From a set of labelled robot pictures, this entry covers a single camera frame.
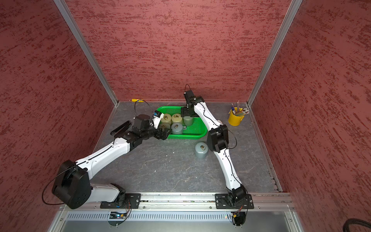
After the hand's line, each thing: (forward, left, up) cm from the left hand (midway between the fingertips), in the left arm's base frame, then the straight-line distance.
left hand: (164, 129), depth 84 cm
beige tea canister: (+15, -5, -8) cm, 18 cm away
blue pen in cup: (+22, -46, -6) cm, 52 cm away
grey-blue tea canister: (-10, -22, -8) cm, 25 cm away
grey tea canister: (+6, -6, -8) cm, 12 cm away
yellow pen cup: (+16, -48, -12) cm, 52 cm away
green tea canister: (+16, -14, -12) cm, 24 cm away
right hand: (+17, -14, -8) cm, 24 cm away
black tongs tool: (+10, +35, -14) cm, 39 cm away
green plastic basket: (+10, -21, -17) cm, 29 cm away
